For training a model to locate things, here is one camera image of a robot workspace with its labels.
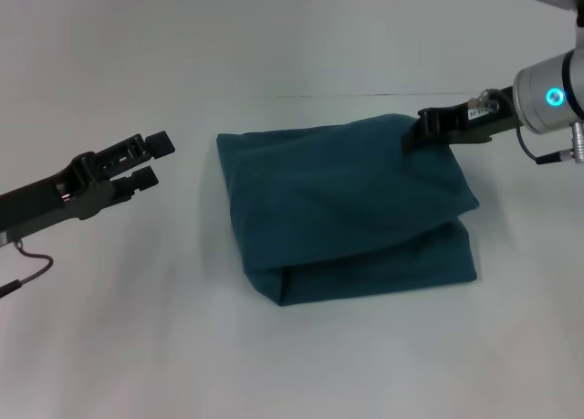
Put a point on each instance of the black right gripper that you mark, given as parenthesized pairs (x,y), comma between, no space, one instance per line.
(490,118)

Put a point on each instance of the blue teal shirt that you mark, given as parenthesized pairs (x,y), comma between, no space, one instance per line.
(347,209)

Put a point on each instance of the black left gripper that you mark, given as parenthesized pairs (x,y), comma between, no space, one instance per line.
(45,195)

